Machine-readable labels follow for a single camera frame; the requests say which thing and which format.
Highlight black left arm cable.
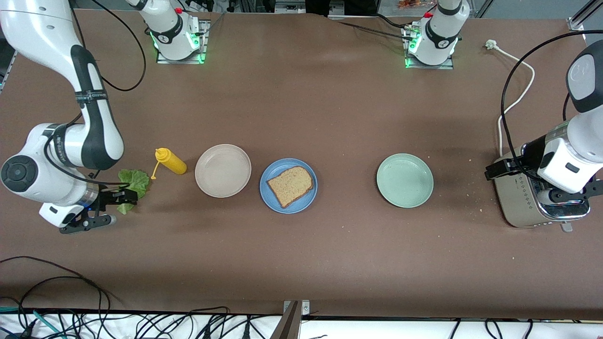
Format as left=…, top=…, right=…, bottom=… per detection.
left=500, top=29, right=603, bottom=185

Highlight blue round plate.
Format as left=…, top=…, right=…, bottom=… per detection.
left=260, top=158, right=318, bottom=214

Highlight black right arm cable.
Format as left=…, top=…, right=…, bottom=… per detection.
left=44, top=0, right=147, bottom=186

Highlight black base cable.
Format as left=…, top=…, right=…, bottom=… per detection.
left=330, top=13, right=413, bottom=43

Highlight beige round plate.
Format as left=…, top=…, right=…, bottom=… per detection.
left=195, top=144, right=252, bottom=198

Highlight thin black looping cable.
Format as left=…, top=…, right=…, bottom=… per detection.
left=0, top=256, right=112, bottom=330

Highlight beige chrome toaster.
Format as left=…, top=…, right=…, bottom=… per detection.
left=492, top=140, right=591, bottom=233

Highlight yellow mustard squeeze bottle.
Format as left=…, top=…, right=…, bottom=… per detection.
left=151, top=148, right=187, bottom=180

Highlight pale green round plate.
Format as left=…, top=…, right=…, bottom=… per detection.
left=376, top=153, right=434, bottom=209

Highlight green lettuce leaf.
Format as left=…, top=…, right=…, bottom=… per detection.
left=117, top=169, right=151, bottom=215

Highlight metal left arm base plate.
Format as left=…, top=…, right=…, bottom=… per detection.
left=401, top=26, right=455, bottom=70

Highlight brown bread slice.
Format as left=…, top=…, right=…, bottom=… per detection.
left=267, top=166, right=315, bottom=209

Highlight metal table edge bracket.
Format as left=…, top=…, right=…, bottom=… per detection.
left=271, top=300, right=310, bottom=339

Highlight white toaster power cable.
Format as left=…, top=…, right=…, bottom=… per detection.
left=485, top=40, right=536, bottom=157

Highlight aluminium frame profile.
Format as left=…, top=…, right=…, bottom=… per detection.
left=568, top=0, right=603, bottom=32
left=0, top=47, right=17, bottom=92

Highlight teal cable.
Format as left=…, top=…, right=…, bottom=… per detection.
left=0, top=306, right=64, bottom=339

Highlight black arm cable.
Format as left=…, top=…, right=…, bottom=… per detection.
left=500, top=29, right=603, bottom=185
left=44, top=0, right=147, bottom=186

